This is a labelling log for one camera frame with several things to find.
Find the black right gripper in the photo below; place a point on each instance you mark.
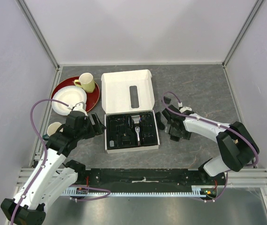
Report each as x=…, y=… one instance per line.
x=185, y=135

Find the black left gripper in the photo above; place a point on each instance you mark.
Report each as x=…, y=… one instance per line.
x=98, y=130

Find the small clear oil bottle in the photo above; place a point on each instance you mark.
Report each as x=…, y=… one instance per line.
x=111, y=144

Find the silver black hair clipper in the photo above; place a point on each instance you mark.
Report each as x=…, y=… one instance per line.
x=136, y=121

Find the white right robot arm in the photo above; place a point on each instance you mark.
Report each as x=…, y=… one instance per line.
x=236, y=146

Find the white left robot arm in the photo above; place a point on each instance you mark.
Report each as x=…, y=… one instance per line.
x=29, y=205

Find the black comb attachment far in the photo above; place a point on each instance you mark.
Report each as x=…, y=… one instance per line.
x=166, y=100

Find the black plastic tray insert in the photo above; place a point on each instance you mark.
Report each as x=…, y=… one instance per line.
x=119, y=129

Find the dark red round plate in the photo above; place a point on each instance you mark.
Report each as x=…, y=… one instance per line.
x=92, y=98

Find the white round plate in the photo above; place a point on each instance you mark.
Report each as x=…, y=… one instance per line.
x=70, y=95

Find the white cardboard box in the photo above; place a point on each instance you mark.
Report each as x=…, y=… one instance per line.
x=116, y=97

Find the yellow mug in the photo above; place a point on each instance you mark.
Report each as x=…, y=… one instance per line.
x=86, y=82

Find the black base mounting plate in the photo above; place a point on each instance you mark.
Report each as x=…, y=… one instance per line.
x=168, y=179

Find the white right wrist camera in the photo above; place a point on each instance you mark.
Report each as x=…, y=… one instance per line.
x=183, y=108

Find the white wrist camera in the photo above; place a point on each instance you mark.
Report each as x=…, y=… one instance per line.
x=183, y=108
x=79, y=106

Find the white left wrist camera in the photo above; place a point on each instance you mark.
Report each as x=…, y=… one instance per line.
x=79, y=106

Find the white cup green handle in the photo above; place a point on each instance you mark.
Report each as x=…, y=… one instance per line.
x=52, y=128

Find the light blue cable duct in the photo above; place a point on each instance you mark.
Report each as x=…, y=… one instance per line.
x=77, y=192

